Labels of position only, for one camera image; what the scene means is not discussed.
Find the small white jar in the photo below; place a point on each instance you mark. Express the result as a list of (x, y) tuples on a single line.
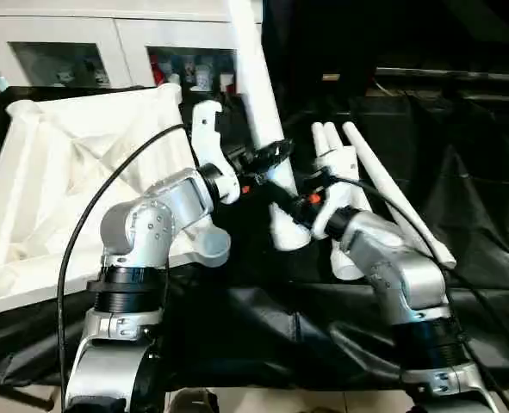
[(174, 80)]

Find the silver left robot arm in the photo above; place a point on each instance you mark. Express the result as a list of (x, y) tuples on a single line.
[(172, 202)]

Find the small tan label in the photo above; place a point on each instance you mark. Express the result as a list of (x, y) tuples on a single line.
[(331, 77)]

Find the black metal rod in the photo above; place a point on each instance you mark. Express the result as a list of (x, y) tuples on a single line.
[(452, 76)]

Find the small white cup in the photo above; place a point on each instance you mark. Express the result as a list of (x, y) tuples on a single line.
[(226, 83)]

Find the white plastic table top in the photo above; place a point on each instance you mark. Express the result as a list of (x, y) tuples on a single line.
[(64, 172)]

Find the white plastic table leg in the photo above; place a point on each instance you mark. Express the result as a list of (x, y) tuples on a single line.
[(318, 137), (332, 137), (392, 189), (262, 86)]

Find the white blue carton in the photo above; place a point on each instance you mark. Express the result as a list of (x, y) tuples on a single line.
[(202, 79)]

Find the white glass-door cabinet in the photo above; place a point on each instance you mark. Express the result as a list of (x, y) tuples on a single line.
[(120, 38)]

